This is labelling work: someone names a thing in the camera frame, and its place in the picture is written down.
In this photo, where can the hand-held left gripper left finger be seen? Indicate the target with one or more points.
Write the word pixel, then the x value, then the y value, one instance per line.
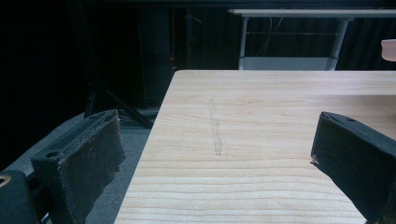
pixel 84 161

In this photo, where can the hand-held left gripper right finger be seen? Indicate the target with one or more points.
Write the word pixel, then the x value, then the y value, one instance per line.
pixel 358 155

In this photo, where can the black tripod stand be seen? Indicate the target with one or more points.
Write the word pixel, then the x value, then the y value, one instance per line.
pixel 118 105

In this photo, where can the pale pink object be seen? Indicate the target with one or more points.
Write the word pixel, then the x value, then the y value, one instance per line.
pixel 389 49

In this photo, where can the white metal-legged table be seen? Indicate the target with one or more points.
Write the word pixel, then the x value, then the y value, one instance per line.
pixel 299 37

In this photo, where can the strip of clear tape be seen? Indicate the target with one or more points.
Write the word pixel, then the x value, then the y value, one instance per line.
pixel 215 130

